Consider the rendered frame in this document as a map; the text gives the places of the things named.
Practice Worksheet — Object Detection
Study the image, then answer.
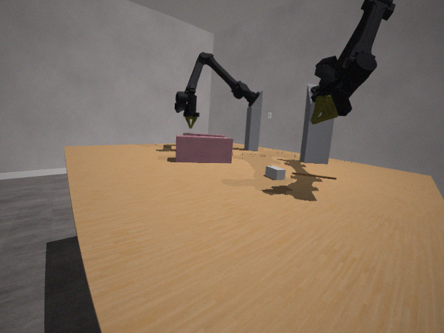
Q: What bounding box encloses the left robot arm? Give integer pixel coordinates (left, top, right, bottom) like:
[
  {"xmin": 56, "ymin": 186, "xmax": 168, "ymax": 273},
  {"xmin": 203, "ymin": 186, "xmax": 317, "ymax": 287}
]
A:
[{"xmin": 311, "ymin": 0, "xmax": 395, "ymax": 94}]

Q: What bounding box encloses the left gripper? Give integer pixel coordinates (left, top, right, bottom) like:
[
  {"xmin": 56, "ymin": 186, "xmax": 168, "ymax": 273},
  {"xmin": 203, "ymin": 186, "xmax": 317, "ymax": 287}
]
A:
[{"xmin": 311, "ymin": 89, "xmax": 352, "ymax": 124}]

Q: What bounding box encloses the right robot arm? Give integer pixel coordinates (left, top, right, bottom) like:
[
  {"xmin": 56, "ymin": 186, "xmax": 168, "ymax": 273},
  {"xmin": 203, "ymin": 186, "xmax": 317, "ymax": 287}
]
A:
[{"xmin": 175, "ymin": 52, "xmax": 259, "ymax": 113}]

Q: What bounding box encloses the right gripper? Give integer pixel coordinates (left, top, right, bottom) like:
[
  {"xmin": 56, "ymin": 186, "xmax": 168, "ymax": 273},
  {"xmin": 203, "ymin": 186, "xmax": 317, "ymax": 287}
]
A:
[{"xmin": 183, "ymin": 104, "xmax": 200, "ymax": 128}]

